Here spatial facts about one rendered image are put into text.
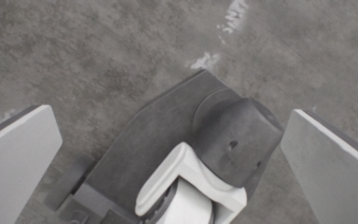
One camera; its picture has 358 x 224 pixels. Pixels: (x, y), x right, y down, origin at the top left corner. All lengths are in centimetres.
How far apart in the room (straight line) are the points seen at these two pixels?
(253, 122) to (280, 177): 55
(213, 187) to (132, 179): 28
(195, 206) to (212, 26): 56
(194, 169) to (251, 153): 12
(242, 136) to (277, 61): 46
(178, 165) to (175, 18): 50
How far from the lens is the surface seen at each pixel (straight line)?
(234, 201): 51
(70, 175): 70
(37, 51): 86
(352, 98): 103
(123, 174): 65
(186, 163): 44
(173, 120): 58
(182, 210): 49
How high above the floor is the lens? 73
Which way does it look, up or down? 78 degrees down
